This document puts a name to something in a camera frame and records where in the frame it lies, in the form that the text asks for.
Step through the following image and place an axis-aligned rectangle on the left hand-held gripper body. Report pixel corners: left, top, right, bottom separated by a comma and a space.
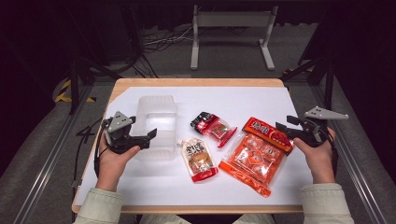
102, 110, 152, 156

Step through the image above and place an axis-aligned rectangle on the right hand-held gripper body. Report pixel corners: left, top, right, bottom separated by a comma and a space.
292, 105, 349, 147

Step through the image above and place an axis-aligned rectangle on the clear plastic container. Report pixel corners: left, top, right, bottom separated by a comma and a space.
132, 94, 178, 162

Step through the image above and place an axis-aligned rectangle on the large orange snack bag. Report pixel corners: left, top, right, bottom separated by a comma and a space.
218, 117, 295, 198

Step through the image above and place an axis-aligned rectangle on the small red black snack packet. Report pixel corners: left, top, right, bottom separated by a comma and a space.
190, 111, 238, 148

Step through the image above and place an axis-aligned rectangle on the person's right hand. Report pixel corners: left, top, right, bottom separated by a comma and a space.
293, 128, 337, 185

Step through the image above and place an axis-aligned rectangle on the person's left hand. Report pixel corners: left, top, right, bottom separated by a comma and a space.
96, 145, 141, 191

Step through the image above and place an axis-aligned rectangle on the black tripod stand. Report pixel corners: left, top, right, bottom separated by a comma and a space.
279, 57, 336, 116
66, 52, 123, 116

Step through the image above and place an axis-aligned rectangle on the red spout pouch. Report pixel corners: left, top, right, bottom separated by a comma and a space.
177, 137, 219, 184

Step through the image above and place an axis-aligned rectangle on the white table mat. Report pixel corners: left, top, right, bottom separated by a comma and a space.
74, 86, 314, 207

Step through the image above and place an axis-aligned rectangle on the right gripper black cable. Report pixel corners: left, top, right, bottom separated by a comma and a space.
326, 130, 340, 176

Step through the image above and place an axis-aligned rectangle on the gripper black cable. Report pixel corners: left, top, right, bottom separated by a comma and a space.
92, 119, 110, 178
326, 130, 340, 176

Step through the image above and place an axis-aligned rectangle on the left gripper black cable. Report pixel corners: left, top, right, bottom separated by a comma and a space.
92, 119, 110, 178

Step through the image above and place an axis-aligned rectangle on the aluminium floor rail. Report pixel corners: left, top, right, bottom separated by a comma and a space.
311, 83, 389, 224
12, 83, 94, 224

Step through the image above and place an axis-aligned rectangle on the bundle of floor cables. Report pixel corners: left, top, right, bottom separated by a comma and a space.
141, 26, 194, 54

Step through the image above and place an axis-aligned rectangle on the white metal stand frame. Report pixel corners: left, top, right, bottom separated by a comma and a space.
190, 5, 279, 71

